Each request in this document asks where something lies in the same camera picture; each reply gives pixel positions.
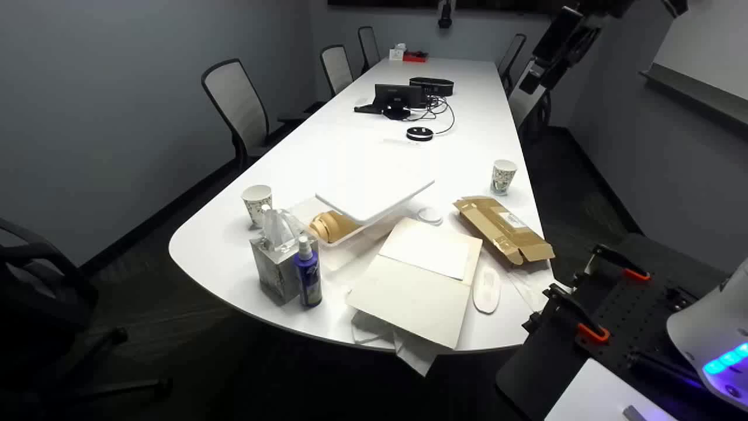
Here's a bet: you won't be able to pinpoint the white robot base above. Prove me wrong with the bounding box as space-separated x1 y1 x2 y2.
663 255 748 414

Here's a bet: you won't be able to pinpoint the clear plastic lunchbox container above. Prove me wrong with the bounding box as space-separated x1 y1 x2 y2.
303 203 406 252

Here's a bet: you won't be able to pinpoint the yellow banana-shaped object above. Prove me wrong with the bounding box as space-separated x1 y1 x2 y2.
309 210 346 245

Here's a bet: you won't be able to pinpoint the flat white cardboard box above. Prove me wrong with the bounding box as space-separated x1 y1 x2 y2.
343 215 484 354

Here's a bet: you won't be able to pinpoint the dark blue spray bottle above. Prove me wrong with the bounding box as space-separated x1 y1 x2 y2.
294 232 325 310

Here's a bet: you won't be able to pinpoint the round black puck device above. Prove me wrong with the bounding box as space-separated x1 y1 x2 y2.
404 122 437 143

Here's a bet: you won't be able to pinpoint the clear grey dotted box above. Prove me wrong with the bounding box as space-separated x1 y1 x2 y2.
247 203 303 307

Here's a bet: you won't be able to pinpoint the black conference phone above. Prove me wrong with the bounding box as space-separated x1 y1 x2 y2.
353 83 427 122

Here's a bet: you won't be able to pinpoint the white paper cup plain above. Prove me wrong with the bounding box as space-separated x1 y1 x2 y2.
241 183 275 232

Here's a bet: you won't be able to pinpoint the white papers under box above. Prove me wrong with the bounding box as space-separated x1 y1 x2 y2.
346 310 444 379

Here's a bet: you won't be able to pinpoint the white paper cup printed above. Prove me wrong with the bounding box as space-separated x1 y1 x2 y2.
488 158 520 198

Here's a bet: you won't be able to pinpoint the white oval plastic piece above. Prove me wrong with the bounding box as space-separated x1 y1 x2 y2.
470 262 502 319

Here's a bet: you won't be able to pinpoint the grey mesh office chair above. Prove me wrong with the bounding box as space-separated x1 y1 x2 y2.
198 57 292 169
318 42 354 99
496 30 531 99
354 23 384 70

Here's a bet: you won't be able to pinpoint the black mounting board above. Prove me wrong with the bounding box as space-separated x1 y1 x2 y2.
494 232 748 421

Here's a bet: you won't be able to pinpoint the white paper sheet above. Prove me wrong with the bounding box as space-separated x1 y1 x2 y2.
543 355 683 421

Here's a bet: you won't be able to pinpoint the whiteboard ledge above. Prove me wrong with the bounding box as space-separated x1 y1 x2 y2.
637 62 748 133

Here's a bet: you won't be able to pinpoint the black swivel office chair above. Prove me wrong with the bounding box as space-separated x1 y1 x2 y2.
0 215 176 421

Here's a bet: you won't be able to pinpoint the black cable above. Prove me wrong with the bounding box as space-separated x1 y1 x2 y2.
404 97 458 141

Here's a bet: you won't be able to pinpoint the black clamp orange handle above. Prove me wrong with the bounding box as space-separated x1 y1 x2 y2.
520 280 615 348
579 242 654 287

